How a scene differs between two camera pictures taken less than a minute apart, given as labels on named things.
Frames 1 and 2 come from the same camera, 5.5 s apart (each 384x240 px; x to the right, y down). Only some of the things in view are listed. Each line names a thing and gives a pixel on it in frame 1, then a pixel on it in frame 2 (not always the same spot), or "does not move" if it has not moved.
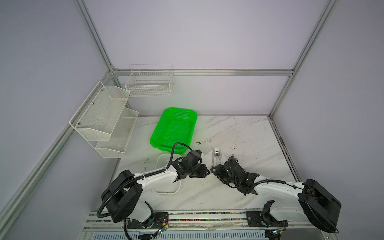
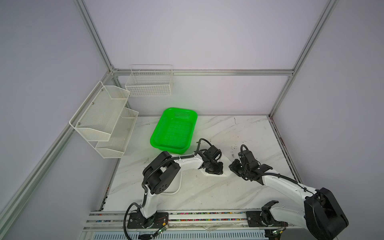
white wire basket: [153, 80] does not move
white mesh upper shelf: [96, 118] does not move
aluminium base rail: [192, 220] does not move
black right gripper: [218, 171] -> [233, 167]
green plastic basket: [175, 125] does not move
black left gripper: [203, 173] -> [219, 169]
